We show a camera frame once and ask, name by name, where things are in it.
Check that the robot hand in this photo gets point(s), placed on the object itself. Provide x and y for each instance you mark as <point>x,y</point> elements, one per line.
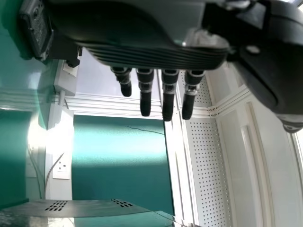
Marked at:
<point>146,30</point>

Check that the whiteboard with metal frame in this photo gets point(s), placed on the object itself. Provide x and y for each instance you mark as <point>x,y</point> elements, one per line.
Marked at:
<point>99,80</point>

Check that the white socket strip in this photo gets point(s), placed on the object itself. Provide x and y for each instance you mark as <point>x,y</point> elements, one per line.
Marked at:
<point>66,82</point>

